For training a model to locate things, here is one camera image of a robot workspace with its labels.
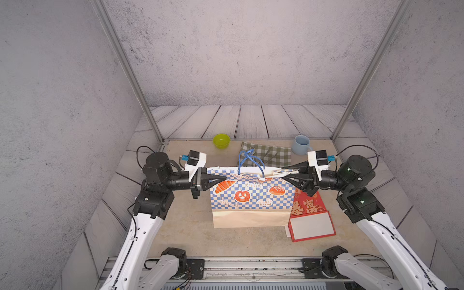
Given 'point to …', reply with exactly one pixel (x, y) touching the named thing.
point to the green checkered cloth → (252, 154)
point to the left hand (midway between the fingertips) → (225, 181)
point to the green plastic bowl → (221, 141)
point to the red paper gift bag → (310, 218)
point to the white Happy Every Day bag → (287, 231)
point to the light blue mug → (301, 145)
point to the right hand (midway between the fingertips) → (283, 174)
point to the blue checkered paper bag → (252, 196)
